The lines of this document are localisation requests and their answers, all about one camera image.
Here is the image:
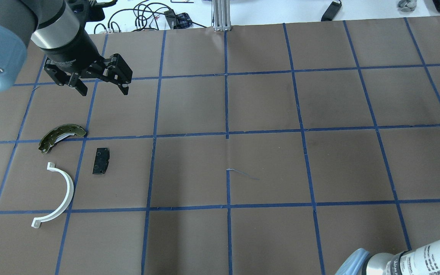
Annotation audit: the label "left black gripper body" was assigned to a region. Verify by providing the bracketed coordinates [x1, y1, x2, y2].
[44, 36, 106, 85]

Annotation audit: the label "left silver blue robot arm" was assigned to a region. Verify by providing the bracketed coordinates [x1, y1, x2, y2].
[0, 0, 133, 96]

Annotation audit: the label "olive green brake shoe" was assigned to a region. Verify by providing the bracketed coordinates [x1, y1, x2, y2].
[38, 123, 87, 154]

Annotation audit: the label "black brake pad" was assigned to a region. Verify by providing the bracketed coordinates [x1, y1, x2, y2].
[92, 147, 110, 175]

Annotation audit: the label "black power adapter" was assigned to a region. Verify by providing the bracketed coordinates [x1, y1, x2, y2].
[320, 0, 342, 21]

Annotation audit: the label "grey crumpled object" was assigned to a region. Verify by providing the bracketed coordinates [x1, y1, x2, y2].
[397, 0, 417, 12]

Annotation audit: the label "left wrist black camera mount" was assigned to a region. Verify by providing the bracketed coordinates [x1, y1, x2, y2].
[66, 0, 118, 23]

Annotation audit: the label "tangled black cables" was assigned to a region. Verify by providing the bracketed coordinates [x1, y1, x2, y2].
[93, 0, 208, 35]

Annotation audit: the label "aluminium frame post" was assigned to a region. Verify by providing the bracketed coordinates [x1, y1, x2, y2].
[211, 0, 231, 31]

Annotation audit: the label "white curved plastic bracket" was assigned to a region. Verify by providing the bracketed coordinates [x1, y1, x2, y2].
[30, 162, 75, 229]

